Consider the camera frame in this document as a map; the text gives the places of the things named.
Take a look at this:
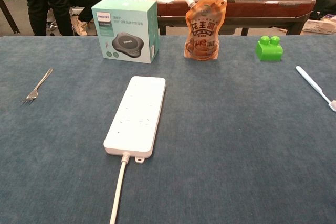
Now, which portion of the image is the white power strip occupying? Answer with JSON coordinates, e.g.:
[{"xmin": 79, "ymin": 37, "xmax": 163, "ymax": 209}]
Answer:
[{"xmin": 103, "ymin": 76, "xmax": 166, "ymax": 164}]

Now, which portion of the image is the blue tablecloth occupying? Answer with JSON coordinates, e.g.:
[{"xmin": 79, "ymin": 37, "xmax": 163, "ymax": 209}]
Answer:
[{"xmin": 0, "ymin": 35, "xmax": 336, "ymax": 224}]

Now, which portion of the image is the orange peanut butter pouch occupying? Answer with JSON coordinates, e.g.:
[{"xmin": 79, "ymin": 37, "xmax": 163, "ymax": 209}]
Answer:
[{"xmin": 183, "ymin": 0, "xmax": 228, "ymax": 61}]

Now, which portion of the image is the teal Philips speaker box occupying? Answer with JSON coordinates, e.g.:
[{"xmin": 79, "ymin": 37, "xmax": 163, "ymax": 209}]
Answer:
[{"xmin": 91, "ymin": 0, "xmax": 160, "ymax": 64}]

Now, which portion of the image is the green toy building block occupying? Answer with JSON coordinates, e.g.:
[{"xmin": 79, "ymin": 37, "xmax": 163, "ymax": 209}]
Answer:
[{"xmin": 256, "ymin": 35, "xmax": 285, "ymax": 62}]

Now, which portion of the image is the seated person in black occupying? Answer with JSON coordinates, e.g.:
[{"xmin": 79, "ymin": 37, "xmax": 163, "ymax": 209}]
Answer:
[{"xmin": 64, "ymin": 0, "xmax": 104, "ymax": 36}]

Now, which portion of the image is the silver metal fork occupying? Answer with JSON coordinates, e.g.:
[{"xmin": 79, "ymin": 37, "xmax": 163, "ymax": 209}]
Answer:
[{"xmin": 21, "ymin": 68, "xmax": 54, "ymax": 104}]

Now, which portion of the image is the white toothbrush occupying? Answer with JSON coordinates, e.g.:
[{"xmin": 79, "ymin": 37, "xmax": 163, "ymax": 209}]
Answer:
[{"xmin": 295, "ymin": 66, "xmax": 336, "ymax": 112}]

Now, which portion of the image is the person in black clothes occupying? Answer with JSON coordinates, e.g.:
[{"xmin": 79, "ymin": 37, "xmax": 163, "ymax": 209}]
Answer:
[{"xmin": 19, "ymin": 0, "xmax": 74, "ymax": 37}]

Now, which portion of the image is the white plastic basket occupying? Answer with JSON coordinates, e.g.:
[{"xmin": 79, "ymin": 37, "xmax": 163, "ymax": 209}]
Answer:
[{"xmin": 302, "ymin": 19, "xmax": 336, "ymax": 35}]

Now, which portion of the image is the black slanted pole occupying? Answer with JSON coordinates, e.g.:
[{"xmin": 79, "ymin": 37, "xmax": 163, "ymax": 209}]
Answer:
[{"xmin": 0, "ymin": 0, "xmax": 21, "ymax": 35}]

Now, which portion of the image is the black bag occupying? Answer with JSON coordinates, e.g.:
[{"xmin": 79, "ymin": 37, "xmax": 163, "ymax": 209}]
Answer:
[{"xmin": 313, "ymin": 0, "xmax": 336, "ymax": 22}]

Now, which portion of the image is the white power cable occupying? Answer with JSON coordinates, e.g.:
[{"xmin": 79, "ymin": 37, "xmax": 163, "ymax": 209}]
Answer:
[{"xmin": 109, "ymin": 152, "xmax": 130, "ymax": 224}]

